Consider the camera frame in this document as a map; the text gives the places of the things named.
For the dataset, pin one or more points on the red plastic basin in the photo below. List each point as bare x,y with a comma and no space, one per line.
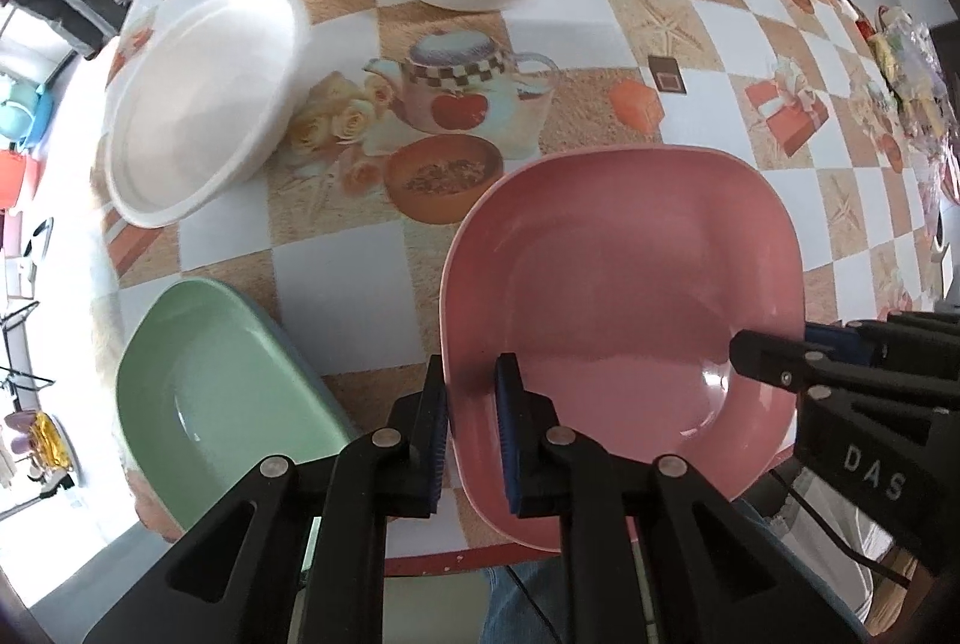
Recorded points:
11,175

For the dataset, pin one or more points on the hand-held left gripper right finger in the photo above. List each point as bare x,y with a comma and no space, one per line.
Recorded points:
510,449

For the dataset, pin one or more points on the pale chair seat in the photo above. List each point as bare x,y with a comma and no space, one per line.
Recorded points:
435,606

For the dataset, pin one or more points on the black and white slipper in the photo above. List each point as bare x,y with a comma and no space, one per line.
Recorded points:
39,235

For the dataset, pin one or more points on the yellow shiny object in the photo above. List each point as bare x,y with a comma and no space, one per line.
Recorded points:
49,441

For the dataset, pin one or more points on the green plate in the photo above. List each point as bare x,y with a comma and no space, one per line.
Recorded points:
225,374

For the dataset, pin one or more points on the person's white shirt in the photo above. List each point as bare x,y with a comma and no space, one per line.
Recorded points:
825,561

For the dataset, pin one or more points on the pile of assorted packets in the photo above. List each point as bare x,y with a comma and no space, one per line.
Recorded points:
900,67

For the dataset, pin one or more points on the dark cloth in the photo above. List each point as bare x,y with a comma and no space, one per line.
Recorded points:
52,7

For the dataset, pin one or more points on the pink plate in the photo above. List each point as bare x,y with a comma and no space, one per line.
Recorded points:
622,284

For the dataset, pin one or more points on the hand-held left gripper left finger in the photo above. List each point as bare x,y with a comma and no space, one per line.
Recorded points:
439,456

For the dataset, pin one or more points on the black metal rack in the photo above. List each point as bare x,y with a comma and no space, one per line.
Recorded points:
30,380

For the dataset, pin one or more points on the printed checkered tablecloth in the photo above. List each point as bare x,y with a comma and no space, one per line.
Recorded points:
360,314

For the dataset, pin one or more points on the teal round pot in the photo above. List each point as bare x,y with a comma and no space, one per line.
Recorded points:
16,115

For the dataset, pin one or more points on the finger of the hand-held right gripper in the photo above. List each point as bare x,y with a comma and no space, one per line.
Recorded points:
765,355
836,344

